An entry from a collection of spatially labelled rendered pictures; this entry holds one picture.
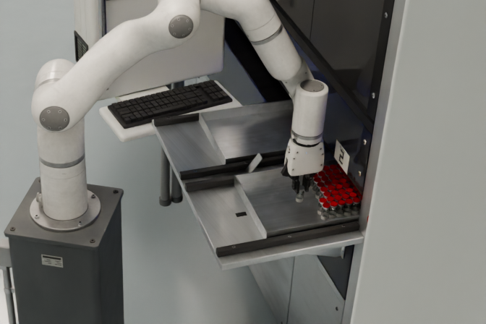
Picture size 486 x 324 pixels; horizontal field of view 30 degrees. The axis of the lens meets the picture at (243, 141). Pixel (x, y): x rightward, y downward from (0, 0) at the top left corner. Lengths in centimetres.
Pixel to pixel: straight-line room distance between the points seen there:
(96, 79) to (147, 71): 90
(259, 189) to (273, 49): 51
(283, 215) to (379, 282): 207
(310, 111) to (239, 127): 54
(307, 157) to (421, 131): 206
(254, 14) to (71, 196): 69
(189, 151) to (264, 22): 66
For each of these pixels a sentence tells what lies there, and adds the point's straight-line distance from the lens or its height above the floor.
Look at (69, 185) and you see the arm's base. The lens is 240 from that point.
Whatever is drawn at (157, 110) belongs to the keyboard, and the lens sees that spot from 299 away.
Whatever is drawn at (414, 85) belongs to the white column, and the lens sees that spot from 36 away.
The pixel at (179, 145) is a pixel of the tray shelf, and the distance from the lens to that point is 273.
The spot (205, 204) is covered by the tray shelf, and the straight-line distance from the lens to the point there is 250.
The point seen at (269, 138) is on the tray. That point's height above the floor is 88.
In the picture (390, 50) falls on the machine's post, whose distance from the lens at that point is 216.
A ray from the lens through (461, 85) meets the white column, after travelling 33.
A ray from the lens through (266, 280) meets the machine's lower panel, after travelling 331.
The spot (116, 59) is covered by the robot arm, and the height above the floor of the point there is 136.
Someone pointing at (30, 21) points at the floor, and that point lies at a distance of 540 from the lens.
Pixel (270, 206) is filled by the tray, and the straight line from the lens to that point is 251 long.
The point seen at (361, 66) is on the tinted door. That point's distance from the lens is 233.
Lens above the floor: 243
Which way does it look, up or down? 34 degrees down
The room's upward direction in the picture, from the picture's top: 4 degrees clockwise
